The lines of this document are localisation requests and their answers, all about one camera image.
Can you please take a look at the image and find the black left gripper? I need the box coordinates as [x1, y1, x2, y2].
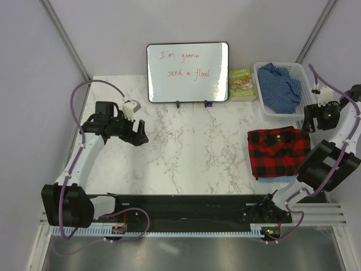
[109, 111, 148, 147]

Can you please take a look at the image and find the red black plaid shirt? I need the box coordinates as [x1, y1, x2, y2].
[247, 126, 311, 178]

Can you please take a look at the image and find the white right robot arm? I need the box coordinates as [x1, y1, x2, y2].
[258, 85, 360, 222]

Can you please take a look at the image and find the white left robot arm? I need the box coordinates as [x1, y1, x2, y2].
[41, 100, 149, 228]

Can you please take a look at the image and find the white plastic basket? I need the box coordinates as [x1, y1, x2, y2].
[253, 62, 315, 121]

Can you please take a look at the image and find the blue checkered shirt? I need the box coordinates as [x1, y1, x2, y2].
[257, 63, 302, 114]

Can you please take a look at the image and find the folded light blue shirt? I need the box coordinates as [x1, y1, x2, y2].
[248, 138, 312, 183]

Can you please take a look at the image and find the whiteboard with red writing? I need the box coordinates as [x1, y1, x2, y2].
[146, 42, 229, 103]

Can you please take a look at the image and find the green children's book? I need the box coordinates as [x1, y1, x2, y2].
[228, 68, 257, 102]

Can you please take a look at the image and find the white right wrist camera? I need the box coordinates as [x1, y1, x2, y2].
[312, 86, 333, 107]

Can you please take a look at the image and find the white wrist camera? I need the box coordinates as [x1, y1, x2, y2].
[312, 86, 333, 107]
[122, 100, 141, 120]

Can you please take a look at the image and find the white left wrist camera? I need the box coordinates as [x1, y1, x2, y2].
[122, 100, 141, 120]

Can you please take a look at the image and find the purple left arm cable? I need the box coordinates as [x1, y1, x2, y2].
[52, 80, 151, 256]

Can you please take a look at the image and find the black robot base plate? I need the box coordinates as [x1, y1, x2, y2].
[98, 195, 292, 231]

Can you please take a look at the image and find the white slotted cable duct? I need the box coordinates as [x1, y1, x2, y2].
[52, 222, 283, 237]

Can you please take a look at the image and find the aluminium frame rail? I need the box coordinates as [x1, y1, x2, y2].
[39, 0, 91, 81]

